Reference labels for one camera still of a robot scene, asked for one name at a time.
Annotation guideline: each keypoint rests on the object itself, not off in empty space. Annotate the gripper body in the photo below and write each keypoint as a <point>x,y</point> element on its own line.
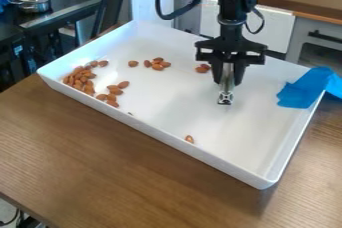
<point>231,47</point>

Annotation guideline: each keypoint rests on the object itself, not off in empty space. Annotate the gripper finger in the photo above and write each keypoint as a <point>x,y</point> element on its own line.
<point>217,70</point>
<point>239,72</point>

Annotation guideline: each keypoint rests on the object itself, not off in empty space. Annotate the silver metal bar tool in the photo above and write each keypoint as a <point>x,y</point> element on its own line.
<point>226,92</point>

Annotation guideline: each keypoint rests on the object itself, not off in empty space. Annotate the pile of brown bits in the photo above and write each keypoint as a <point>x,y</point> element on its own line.
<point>156,64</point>
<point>202,69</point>
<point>84,80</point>

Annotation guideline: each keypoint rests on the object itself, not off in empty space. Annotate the white tray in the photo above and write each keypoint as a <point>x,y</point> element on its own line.
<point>187,112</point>

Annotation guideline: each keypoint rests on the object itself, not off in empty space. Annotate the white furniture with wooden top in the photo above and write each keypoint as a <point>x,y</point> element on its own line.
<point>285,22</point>

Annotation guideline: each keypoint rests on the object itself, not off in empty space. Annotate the blue cloth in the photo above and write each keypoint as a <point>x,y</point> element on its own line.
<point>307,88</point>

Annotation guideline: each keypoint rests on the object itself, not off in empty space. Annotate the brown bit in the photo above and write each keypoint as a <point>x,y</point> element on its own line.
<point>189,139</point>

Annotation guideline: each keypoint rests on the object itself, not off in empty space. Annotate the black metal table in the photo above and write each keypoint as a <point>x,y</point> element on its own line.
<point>67,8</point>

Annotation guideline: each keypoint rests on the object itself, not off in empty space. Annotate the silver pot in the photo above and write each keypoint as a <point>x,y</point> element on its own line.
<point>33,0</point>

